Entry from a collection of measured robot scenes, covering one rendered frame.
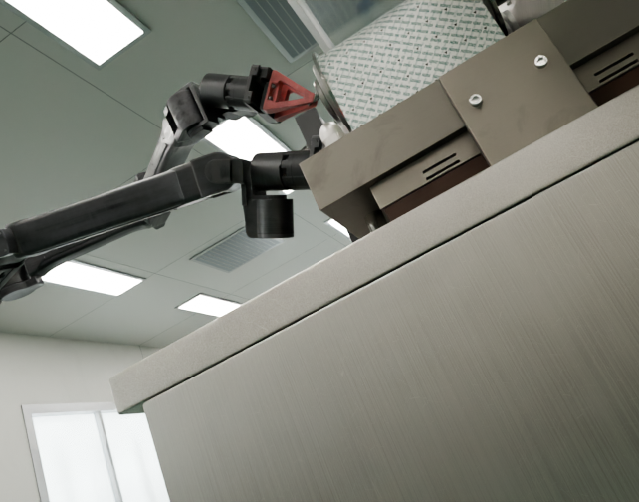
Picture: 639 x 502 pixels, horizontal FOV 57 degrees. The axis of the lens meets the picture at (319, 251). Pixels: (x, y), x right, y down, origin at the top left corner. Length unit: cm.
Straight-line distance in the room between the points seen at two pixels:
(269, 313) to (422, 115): 25
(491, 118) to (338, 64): 39
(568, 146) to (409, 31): 44
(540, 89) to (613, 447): 30
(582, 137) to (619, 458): 24
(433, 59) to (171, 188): 41
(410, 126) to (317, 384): 27
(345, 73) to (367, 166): 32
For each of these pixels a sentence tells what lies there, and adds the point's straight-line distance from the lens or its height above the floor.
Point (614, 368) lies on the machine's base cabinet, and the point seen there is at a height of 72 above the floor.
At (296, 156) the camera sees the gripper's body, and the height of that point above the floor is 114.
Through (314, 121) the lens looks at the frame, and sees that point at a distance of 128.
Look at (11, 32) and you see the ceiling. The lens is 284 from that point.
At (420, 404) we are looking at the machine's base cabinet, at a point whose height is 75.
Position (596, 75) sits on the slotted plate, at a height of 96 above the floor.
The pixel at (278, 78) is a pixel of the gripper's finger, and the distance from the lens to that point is 99.
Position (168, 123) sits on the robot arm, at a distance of 112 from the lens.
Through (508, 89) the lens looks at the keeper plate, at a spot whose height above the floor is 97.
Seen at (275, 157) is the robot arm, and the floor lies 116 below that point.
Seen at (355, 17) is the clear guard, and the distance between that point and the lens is 185.
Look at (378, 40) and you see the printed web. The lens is 90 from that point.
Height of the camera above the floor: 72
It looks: 21 degrees up
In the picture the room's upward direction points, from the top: 24 degrees counter-clockwise
